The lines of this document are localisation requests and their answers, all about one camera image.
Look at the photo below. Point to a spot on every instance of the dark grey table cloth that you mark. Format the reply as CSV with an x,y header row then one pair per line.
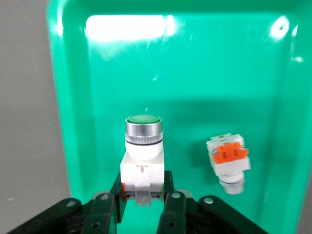
x,y
24,97

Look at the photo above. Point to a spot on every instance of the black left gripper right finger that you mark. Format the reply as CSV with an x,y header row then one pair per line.
x,y
175,214

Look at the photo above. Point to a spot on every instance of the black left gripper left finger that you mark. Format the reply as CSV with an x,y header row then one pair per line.
x,y
100,214

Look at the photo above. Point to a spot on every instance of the white orange switch block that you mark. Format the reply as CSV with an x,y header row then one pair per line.
x,y
229,156

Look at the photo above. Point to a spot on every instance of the green button with white block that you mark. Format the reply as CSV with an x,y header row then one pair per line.
x,y
142,170

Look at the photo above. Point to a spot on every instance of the green plastic tray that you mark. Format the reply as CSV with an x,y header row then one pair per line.
x,y
195,85

